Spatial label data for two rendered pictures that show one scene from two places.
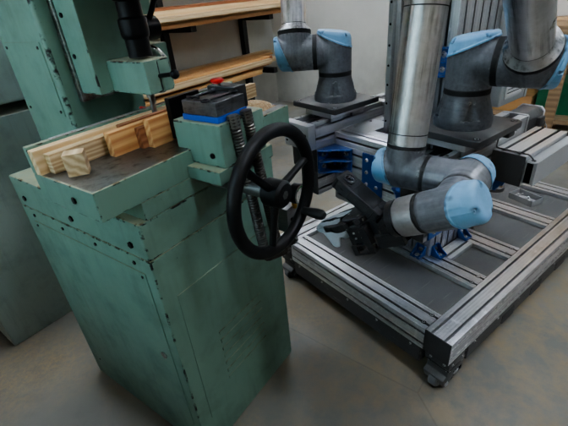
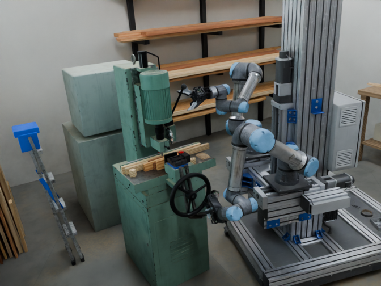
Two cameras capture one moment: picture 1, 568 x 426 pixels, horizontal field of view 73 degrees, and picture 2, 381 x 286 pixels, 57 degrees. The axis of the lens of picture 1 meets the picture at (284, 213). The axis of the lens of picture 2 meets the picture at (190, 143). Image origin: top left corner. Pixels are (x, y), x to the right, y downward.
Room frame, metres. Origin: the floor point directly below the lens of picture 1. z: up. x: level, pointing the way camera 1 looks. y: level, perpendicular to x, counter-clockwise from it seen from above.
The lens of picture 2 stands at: (-0.99, -0.69, 1.91)
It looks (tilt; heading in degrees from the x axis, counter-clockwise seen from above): 22 degrees down; 22
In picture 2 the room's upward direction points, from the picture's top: 4 degrees counter-clockwise
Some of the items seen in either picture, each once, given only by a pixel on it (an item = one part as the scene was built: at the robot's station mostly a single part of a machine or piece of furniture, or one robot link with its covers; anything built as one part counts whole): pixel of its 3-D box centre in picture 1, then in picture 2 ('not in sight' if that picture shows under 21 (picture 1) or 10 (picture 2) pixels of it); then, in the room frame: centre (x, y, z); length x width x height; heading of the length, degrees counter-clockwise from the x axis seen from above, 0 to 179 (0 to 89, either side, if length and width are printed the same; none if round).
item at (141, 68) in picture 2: not in sight; (143, 64); (1.02, 0.39, 1.53); 0.08 x 0.08 x 0.17; 53
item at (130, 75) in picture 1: (141, 78); (160, 144); (0.95, 0.30, 1.03); 0.14 x 0.07 x 0.09; 53
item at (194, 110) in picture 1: (218, 99); (179, 159); (0.83, 0.12, 0.99); 0.13 x 0.11 x 0.06; 143
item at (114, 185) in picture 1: (198, 147); (173, 171); (0.88, 0.19, 0.87); 0.61 x 0.30 x 0.06; 143
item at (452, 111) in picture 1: (464, 105); (287, 172); (1.03, -0.51, 0.87); 0.15 x 0.15 x 0.10
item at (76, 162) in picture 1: (76, 162); (132, 172); (0.71, 0.39, 0.92); 0.04 x 0.03 x 0.04; 106
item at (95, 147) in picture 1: (174, 117); (169, 158); (0.97, 0.25, 0.92); 0.64 x 0.02 x 0.04; 143
